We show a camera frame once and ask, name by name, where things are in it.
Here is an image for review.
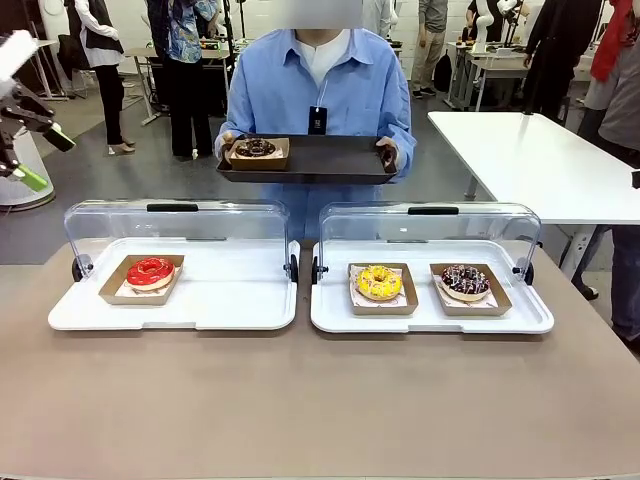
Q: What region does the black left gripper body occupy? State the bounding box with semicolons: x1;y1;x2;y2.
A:
0;79;25;174

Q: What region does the chocolate crumb donut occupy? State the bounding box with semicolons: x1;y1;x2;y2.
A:
235;138;278;159

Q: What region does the cardboard tray of chocolate donut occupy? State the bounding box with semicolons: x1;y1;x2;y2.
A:
228;136;291;173

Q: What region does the dark rectangular serving tray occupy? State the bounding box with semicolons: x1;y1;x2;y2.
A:
215;133;400;186

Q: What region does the yellow glazed donut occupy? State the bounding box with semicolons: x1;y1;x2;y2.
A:
356;264;404;302

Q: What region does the cardboard tray of yellow donut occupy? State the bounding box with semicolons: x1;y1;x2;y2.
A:
347;262;420;317

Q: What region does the paper liner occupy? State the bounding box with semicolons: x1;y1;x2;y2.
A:
122;266;182;297
433;269;500;310
349;264;414;308

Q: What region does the person's left forearm blue sleeve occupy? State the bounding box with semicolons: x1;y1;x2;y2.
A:
379;112;418;169

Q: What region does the person's right forearm blue sleeve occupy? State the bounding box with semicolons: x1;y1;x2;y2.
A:
214;107;251;151

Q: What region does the person with red scarf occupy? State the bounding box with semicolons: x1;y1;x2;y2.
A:
578;0;640;346

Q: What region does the person in black vest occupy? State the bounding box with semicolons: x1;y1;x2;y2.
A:
73;0;137;155

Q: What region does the person in dark jacket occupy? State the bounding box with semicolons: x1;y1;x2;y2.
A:
142;0;172;116

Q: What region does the person in blue patterned shirt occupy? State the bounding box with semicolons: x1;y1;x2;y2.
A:
164;0;217;160

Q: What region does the person in black clothes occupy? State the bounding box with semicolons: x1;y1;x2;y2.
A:
521;0;604;124

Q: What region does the paper liner under red donut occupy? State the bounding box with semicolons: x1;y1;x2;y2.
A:
122;266;182;297

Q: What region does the red glazed donut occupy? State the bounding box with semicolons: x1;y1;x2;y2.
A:
125;256;177;293

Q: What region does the cardboard tray of red donut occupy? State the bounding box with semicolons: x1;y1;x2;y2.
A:
98;253;186;307

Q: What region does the paper liner under sprinkled donut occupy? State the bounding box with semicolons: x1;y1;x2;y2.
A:
433;269;500;310

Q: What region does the chocolate donut with sprinkles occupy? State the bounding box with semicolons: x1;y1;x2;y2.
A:
440;264;492;303

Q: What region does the cardboard tray of sprinkled donut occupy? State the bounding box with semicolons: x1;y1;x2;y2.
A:
429;262;514;318

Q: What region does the person in khaki trousers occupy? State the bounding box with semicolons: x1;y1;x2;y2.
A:
410;0;450;97

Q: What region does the person's right hand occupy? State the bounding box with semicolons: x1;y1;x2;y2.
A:
219;130;237;166

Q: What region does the person's left hand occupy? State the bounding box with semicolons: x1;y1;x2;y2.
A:
375;138;401;170

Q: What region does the white air purifier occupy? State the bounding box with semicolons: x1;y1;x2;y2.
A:
0;127;57;212

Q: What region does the light wooden desk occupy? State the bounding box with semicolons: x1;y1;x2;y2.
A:
27;38;70;101

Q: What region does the large white table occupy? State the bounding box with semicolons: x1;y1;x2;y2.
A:
427;110;640;287

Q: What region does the clear plastic tray lid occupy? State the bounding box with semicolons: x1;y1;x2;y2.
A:
63;198;293;281
318;201;543;281

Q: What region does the grey background desk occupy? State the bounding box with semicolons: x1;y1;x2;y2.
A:
446;39;531;112

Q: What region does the black backpack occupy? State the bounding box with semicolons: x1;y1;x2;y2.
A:
433;51;454;93

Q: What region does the white display tray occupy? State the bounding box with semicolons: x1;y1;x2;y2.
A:
310;239;556;335
48;237;301;332

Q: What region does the black name badge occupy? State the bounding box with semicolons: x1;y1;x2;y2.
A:
307;105;329;137

